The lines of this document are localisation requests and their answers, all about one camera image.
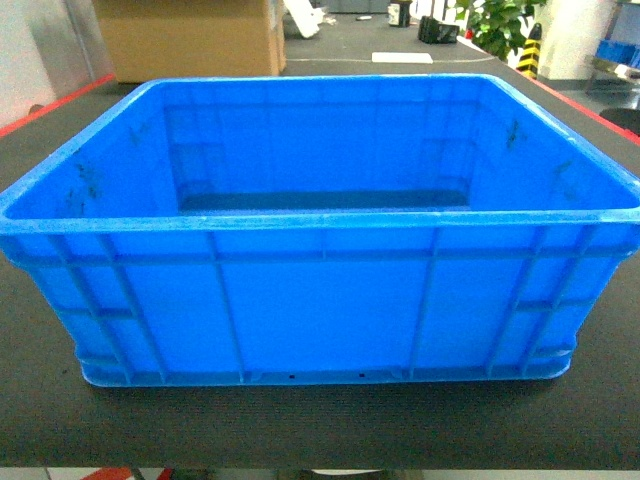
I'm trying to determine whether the yellow black striped bollard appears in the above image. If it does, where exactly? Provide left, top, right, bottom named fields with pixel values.
left=516, top=23, right=543, bottom=79

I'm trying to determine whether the white foam piece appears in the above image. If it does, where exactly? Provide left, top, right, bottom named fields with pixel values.
left=283, top=0, right=325, bottom=39

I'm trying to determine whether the green potted plant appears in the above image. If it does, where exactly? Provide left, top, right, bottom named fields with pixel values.
left=452, top=0, right=547, bottom=62

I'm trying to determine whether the white flat board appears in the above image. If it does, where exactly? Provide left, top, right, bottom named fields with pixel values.
left=371, top=52, right=434, bottom=65

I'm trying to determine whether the large blue plastic crate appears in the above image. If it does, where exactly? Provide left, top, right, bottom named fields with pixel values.
left=1, top=74, right=639, bottom=387

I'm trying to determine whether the blue bin on rack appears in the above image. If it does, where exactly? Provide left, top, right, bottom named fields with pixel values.
left=595, top=39, right=637, bottom=65

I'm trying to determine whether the black bag on floor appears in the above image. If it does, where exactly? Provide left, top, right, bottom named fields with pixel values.
left=417, top=16, right=459, bottom=45

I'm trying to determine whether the large cardboard box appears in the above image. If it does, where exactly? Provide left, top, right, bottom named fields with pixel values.
left=93, top=1, right=286, bottom=83

